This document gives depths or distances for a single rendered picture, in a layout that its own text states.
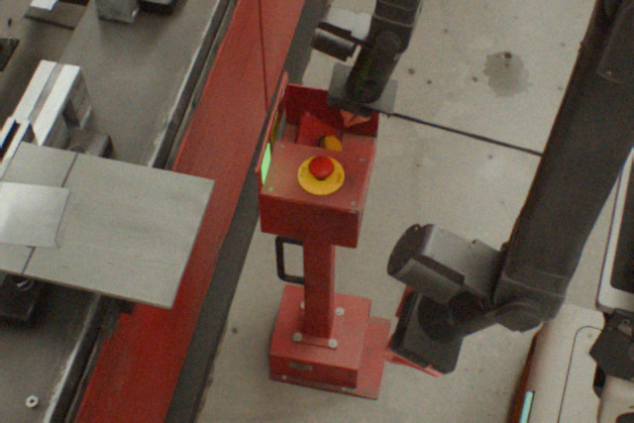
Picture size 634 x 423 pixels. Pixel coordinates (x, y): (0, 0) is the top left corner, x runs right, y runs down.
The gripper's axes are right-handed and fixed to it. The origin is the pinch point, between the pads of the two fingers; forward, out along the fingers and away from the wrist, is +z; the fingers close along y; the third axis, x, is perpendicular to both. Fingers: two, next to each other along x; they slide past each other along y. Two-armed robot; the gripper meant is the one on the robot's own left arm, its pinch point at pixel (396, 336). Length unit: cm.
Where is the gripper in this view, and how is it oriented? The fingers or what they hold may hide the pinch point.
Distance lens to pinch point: 105.4
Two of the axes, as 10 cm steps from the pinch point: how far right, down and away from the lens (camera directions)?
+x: 8.4, 4.9, 2.2
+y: -3.2, 7.9, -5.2
